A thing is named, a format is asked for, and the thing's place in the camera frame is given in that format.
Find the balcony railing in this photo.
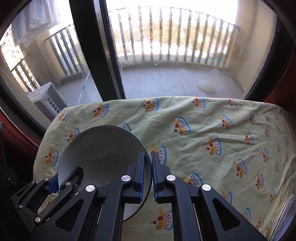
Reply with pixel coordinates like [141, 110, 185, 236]
[3, 6, 241, 93]

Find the outdoor air conditioner unit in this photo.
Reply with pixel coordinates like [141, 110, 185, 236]
[27, 82, 68, 121]

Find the red curtain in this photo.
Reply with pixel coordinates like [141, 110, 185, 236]
[1, 111, 41, 156]
[264, 69, 295, 111]

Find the red curtain right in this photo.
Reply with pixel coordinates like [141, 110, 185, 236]
[264, 69, 295, 111]

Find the black window frame mullion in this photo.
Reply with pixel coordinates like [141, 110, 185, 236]
[69, 1, 125, 101]

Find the hanging white cloth outside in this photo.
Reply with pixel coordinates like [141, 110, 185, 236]
[11, 0, 60, 46]

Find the small purple-patterned white dish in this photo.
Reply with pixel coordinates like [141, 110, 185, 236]
[269, 194, 295, 240]

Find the floral bowl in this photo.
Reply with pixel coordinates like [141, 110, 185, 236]
[58, 125, 153, 222]

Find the yellow crown-print tablecloth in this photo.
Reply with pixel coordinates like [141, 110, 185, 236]
[33, 96, 295, 240]

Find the red curtain left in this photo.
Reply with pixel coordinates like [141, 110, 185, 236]
[1, 111, 41, 156]

